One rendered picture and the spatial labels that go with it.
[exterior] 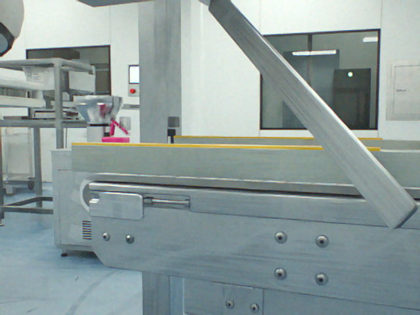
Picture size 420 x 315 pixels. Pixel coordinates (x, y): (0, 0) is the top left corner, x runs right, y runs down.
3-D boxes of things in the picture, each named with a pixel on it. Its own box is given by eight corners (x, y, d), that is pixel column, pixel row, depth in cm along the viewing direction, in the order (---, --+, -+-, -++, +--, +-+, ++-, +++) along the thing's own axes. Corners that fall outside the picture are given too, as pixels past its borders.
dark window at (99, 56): (28, 127, 637) (25, 48, 628) (29, 127, 638) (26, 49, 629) (111, 127, 603) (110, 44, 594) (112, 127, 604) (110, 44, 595)
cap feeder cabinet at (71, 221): (52, 258, 312) (48, 149, 305) (93, 237, 366) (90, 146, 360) (134, 265, 295) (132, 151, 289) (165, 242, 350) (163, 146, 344)
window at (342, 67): (259, 130, 551) (260, 35, 542) (259, 130, 553) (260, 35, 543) (377, 130, 516) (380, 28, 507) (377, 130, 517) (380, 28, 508)
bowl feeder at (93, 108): (65, 148, 320) (63, 96, 317) (90, 146, 355) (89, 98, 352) (126, 149, 308) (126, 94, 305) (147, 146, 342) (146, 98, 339)
